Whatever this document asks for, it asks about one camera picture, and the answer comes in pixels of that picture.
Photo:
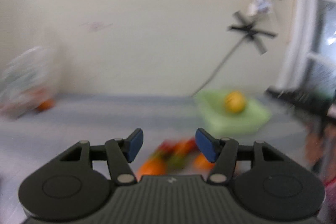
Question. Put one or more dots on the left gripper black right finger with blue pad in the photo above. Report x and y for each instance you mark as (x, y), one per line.
(224, 153)

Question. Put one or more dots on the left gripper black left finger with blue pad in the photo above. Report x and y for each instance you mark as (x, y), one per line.
(117, 152)

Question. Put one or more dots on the orange fruit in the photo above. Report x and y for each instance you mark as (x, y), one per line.
(152, 167)
(201, 163)

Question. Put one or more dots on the red and green fruits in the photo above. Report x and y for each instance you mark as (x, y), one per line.
(173, 155)

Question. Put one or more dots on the light green plastic bowl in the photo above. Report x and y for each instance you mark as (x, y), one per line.
(219, 122)

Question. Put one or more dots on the large yellow fruit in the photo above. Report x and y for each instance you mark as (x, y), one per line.
(235, 102)

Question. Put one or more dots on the small orange beside bag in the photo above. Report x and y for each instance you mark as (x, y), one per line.
(46, 105)

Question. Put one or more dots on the black tape cross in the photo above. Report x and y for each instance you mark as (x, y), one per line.
(251, 33)

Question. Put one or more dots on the clear plastic bag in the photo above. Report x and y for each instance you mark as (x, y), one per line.
(29, 80)

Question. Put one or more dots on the white window frame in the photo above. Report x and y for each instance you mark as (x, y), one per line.
(310, 58)

